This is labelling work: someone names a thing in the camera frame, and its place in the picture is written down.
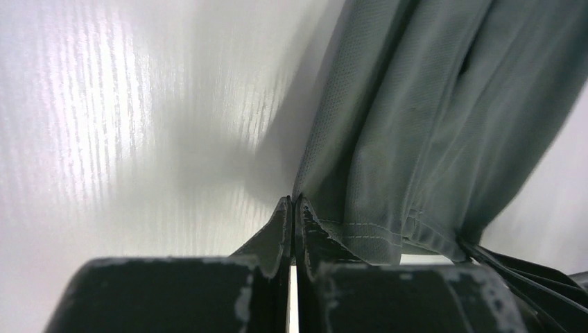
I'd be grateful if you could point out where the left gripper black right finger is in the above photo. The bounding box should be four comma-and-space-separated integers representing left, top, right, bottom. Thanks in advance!
294, 196, 528, 332

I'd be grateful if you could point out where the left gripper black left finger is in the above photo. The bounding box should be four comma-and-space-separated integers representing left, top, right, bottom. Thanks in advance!
46, 197, 292, 332

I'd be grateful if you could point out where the dark grey t shirt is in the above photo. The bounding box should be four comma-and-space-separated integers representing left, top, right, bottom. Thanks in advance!
294, 1, 587, 264

